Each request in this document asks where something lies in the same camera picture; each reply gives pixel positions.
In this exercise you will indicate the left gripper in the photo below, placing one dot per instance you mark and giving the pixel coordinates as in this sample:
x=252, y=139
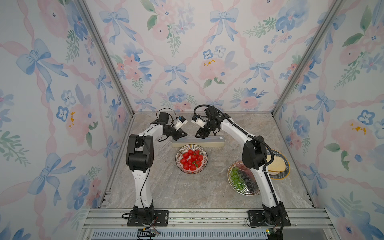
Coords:
x=179, y=134

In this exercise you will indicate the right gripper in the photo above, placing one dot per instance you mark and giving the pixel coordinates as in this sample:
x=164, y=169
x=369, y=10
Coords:
x=202, y=133

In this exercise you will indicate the cream plastic wrap dispenser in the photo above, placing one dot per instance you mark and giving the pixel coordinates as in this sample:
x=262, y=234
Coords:
x=209, y=142

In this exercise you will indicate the glass bowl of strawberries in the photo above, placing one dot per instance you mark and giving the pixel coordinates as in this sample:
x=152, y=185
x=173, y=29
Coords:
x=191, y=159

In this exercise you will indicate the plate of grapes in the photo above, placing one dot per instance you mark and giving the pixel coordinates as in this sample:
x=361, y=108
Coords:
x=241, y=178

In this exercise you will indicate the blue yellow-rimmed plate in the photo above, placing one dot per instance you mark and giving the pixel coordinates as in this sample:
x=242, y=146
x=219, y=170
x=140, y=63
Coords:
x=279, y=165

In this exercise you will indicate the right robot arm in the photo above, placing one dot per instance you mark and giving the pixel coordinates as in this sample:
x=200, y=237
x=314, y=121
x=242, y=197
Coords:
x=256, y=156

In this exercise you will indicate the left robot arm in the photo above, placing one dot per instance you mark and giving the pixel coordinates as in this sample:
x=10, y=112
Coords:
x=140, y=158

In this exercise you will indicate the bread slices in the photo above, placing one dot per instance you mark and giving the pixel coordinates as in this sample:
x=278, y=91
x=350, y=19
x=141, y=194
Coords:
x=276, y=166

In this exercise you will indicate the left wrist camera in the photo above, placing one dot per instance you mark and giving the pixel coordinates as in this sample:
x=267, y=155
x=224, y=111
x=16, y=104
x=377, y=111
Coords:
x=181, y=121

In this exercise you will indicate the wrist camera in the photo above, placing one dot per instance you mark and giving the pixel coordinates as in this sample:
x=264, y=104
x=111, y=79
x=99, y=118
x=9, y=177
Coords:
x=181, y=121
x=197, y=119

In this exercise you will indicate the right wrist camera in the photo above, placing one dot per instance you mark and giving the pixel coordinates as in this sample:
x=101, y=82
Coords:
x=197, y=119

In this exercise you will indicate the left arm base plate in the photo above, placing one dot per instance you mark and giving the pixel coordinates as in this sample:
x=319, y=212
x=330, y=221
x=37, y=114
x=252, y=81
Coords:
x=145, y=218

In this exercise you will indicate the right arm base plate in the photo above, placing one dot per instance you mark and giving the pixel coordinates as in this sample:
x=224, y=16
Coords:
x=261, y=218

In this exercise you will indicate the aluminium front rail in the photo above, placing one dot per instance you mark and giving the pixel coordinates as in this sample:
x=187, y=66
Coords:
x=209, y=224

